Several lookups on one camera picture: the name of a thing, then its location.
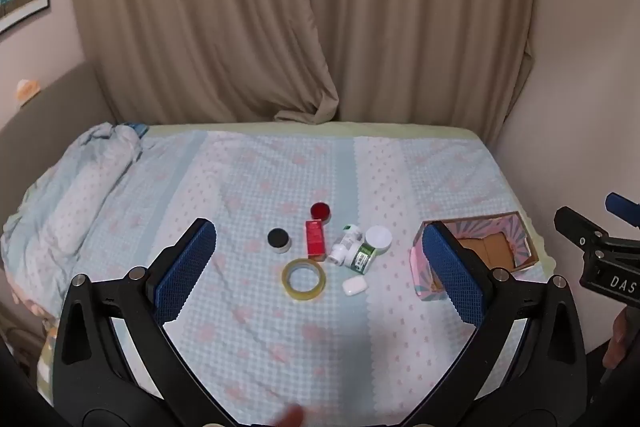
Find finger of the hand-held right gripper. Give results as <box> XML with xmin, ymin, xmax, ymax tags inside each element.
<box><xmin>604</xmin><ymin>193</ymin><xmax>640</xmax><ymax>229</ymax></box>
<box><xmin>554</xmin><ymin>206</ymin><xmax>612</xmax><ymax>254</ymax></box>

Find white earbuds case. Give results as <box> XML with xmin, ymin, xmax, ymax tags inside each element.
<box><xmin>342</xmin><ymin>275</ymin><xmax>367</xmax><ymax>297</ymax></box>

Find clear tape roll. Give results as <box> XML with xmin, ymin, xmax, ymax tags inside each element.
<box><xmin>281</xmin><ymin>258</ymin><xmax>327</xmax><ymax>302</ymax></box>

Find green-labelled white jar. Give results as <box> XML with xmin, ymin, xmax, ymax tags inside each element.
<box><xmin>344</xmin><ymin>243</ymin><xmax>377</xmax><ymax>275</ymax></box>

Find small orange and white object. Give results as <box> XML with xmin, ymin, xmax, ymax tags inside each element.
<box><xmin>16</xmin><ymin>78</ymin><xmax>41</xmax><ymax>100</ymax></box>

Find small red box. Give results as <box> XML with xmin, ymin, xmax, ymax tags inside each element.
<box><xmin>305</xmin><ymin>219</ymin><xmax>327</xmax><ymax>262</ymax></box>

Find person's right hand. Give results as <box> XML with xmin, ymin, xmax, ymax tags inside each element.
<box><xmin>602</xmin><ymin>307</ymin><xmax>640</xmax><ymax>370</ymax></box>

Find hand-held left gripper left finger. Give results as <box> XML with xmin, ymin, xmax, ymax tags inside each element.
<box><xmin>52</xmin><ymin>218</ymin><xmax>236</xmax><ymax>427</ymax></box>

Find pink printed cardboard box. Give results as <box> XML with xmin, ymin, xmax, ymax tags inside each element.
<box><xmin>410</xmin><ymin>211</ymin><xmax>541</xmax><ymax>302</ymax></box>

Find light blue rumpled quilt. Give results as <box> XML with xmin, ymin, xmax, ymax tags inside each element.
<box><xmin>0</xmin><ymin>123</ymin><xmax>148</xmax><ymax>293</ymax></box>

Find light green mattress pad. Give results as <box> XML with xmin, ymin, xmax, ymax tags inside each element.
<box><xmin>145</xmin><ymin>121</ymin><xmax>558</xmax><ymax>278</ymax></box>

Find taupe upholstered headboard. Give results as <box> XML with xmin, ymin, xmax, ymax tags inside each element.
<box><xmin>0</xmin><ymin>62</ymin><xmax>118</xmax><ymax>228</ymax></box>

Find white cream jar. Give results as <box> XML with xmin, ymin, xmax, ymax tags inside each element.
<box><xmin>364</xmin><ymin>225</ymin><xmax>393</xmax><ymax>257</ymax></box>

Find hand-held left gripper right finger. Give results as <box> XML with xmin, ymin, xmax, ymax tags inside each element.
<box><xmin>405</xmin><ymin>221</ymin><xmax>588</xmax><ymax>427</ymax></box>

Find white pill bottle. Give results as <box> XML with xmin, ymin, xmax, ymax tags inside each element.
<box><xmin>330</xmin><ymin>224</ymin><xmax>365</xmax><ymax>267</ymax></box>

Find black-lidded small jar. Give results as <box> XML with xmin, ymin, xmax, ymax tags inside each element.
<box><xmin>267</xmin><ymin>228</ymin><xmax>292</xmax><ymax>254</ymax></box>

